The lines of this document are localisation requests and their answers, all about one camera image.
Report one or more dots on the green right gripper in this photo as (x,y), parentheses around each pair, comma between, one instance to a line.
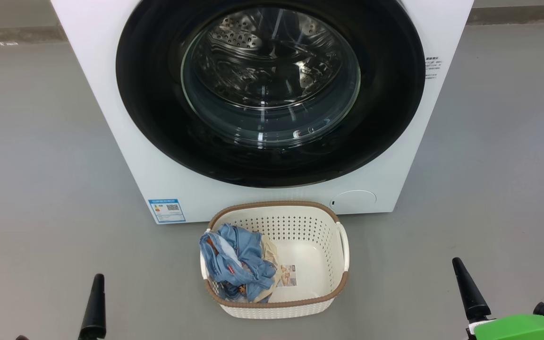
(517,328)

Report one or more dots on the black glass washing machine door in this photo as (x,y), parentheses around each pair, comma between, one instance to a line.
(158,118)

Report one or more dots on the white front-load washing machine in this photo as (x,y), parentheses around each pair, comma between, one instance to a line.
(111,118)

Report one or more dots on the blue energy label sticker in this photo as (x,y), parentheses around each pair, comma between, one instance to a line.
(167,210)

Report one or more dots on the round white filter cover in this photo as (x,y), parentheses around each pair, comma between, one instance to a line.
(353,200)

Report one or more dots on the cream basket with brown rim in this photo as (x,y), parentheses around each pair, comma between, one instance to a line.
(310,264)

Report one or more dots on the paper product label sticker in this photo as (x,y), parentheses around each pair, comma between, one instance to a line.
(287,276)

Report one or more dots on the small printed text label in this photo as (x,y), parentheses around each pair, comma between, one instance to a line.
(433,67)

